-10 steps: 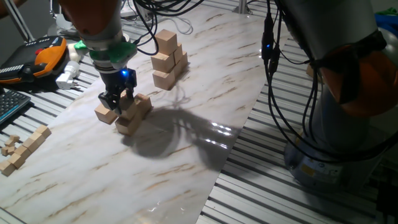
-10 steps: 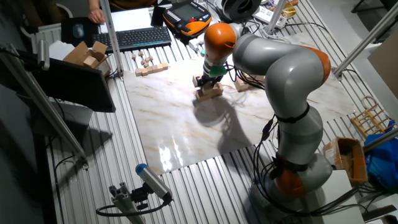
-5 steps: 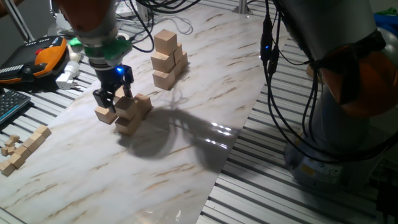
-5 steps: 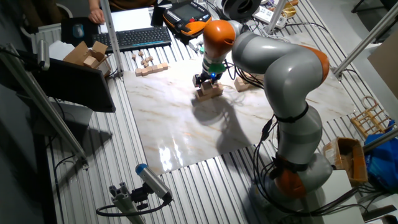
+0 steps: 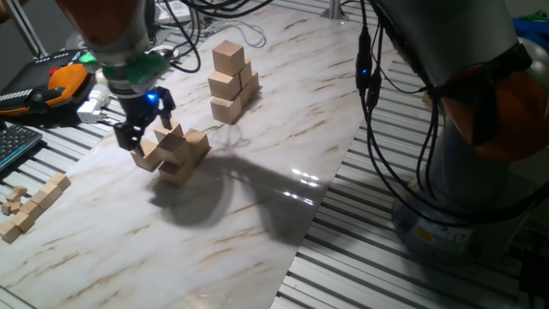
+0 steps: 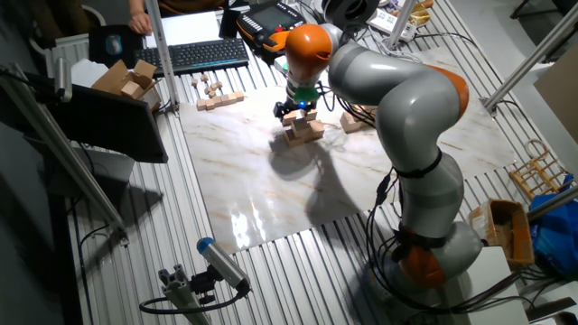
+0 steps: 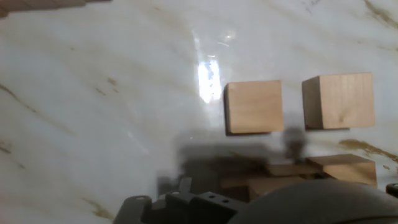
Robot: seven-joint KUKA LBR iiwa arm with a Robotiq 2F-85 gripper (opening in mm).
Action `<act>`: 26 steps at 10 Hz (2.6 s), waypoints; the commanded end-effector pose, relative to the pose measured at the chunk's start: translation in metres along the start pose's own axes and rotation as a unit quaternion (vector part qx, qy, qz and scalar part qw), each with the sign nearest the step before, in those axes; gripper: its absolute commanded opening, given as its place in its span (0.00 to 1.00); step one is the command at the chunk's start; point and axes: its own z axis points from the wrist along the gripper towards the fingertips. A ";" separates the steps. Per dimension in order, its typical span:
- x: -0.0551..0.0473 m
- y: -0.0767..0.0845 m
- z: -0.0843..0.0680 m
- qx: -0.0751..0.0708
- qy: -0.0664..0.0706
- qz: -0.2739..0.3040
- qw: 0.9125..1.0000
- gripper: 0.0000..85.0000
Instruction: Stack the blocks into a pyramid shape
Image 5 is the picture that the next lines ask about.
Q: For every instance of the white power strip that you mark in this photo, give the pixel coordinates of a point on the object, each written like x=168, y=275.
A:
x=173, y=10

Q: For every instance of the person right forearm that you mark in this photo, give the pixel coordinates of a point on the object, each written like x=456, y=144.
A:
x=6, y=10

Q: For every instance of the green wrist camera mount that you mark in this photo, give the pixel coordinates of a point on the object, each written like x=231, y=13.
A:
x=141, y=70

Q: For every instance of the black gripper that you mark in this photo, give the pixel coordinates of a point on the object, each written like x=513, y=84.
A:
x=143, y=107

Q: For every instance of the aluminium frame beam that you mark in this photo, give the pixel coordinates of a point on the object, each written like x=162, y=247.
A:
x=332, y=8

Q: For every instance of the black orange teach pendant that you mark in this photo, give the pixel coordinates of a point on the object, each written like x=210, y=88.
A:
x=64, y=81

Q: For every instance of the black keyboard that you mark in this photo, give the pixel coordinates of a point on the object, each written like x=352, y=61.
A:
x=17, y=143

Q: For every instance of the blue bag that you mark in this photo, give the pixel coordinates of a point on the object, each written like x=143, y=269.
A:
x=529, y=28

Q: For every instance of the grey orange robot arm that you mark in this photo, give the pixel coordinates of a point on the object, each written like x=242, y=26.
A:
x=450, y=43

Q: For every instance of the green cloth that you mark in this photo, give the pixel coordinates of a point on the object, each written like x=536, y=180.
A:
x=536, y=16

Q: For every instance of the white power adapter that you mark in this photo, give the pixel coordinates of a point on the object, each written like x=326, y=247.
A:
x=92, y=105

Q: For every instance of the tiny wooden cube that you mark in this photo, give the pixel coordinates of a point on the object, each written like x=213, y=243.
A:
x=16, y=207
x=20, y=190
x=6, y=208
x=13, y=197

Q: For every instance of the marble pattern mat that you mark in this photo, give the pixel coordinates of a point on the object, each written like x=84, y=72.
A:
x=128, y=266

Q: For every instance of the aluminium frame post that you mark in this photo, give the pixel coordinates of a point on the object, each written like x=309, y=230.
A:
x=25, y=28

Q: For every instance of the small wooden cube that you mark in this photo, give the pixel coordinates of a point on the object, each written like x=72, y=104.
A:
x=22, y=221
x=60, y=180
x=41, y=199
x=9, y=232
x=51, y=191
x=32, y=209

